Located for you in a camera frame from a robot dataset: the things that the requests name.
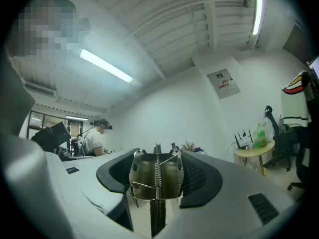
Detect grey wall panel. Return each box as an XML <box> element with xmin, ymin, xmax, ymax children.
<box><xmin>207</xmin><ymin>68</ymin><xmax>241</xmax><ymax>100</ymax></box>

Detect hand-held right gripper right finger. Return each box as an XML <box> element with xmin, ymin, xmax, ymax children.
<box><xmin>164</xmin><ymin>148</ymin><xmax>304</xmax><ymax>239</ymax></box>

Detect window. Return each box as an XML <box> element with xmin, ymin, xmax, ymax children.
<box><xmin>28</xmin><ymin>110</ymin><xmax>68</xmax><ymax>134</ymax></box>

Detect black computer monitor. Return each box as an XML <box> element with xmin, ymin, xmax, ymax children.
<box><xmin>306</xmin><ymin>55</ymin><xmax>319</xmax><ymax>81</ymax></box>

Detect black high-back office chair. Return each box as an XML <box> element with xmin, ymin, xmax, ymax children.
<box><xmin>264</xmin><ymin>105</ymin><xmax>293</xmax><ymax>172</ymax></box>

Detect ceiling air vent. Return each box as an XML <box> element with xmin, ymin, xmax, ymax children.
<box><xmin>23</xmin><ymin>80</ymin><xmax>57</xmax><ymax>98</ymax></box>

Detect white router black antennas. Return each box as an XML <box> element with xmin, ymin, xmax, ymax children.
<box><xmin>233</xmin><ymin>129</ymin><xmax>254</xmax><ymax>150</ymax></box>

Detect white striped garment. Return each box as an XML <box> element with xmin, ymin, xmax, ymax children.
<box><xmin>281</xmin><ymin>70</ymin><xmax>313</xmax><ymax>128</ymax></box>

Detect clear plastic bag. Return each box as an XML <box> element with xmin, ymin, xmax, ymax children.
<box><xmin>263</xmin><ymin>117</ymin><xmax>275</xmax><ymax>142</ymax></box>

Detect round wooden table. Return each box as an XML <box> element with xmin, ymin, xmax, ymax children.
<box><xmin>234</xmin><ymin>139</ymin><xmax>276</xmax><ymax>177</ymax></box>

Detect person's head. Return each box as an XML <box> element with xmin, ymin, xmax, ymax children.
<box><xmin>11</xmin><ymin>0</ymin><xmax>92</xmax><ymax>58</ymax></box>

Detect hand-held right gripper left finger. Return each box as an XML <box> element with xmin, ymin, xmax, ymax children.
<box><xmin>0</xmin><ymin>132</ymin><xmax>150</xmax><ymax>239</ymax></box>

